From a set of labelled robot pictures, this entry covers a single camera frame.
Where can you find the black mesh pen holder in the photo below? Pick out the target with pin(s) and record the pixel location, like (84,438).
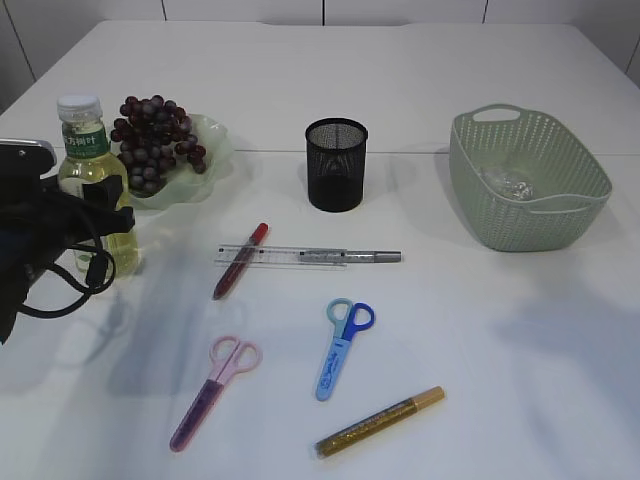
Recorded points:
(335,153)

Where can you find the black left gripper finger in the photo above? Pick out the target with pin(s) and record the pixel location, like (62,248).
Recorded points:
(115,221)
(104,192)

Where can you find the silver glitter marker pen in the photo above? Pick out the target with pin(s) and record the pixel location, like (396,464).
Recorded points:
(342,256)

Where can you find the purple grape bunch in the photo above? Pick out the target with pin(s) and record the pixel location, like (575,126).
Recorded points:
(150,134)

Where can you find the clear plastic sheet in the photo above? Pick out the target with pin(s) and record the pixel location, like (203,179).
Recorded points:
(508,183)

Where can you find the gold glitter marker pen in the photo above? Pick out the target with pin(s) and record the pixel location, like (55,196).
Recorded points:
(378,422)

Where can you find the blue capped scissors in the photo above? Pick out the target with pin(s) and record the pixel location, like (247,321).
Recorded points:
(348,319)

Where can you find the green plastic woven basket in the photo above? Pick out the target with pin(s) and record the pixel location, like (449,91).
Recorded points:
(570,185)

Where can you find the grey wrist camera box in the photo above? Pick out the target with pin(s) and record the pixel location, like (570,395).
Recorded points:
(26,158)

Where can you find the green wavy glass plate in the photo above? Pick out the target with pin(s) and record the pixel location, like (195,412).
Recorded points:
(189,181)

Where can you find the yellow tea bottle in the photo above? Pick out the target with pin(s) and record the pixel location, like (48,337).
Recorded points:
(89,160)

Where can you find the clear plastic ruler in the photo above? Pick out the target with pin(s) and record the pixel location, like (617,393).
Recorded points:
(265,255)

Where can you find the red marker pen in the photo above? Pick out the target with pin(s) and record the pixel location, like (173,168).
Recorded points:
(240,262)

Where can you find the pink purple capped scissors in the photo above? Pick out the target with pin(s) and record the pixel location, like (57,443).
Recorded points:
(229,357)

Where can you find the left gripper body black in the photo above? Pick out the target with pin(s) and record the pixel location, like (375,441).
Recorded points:
(36,229)

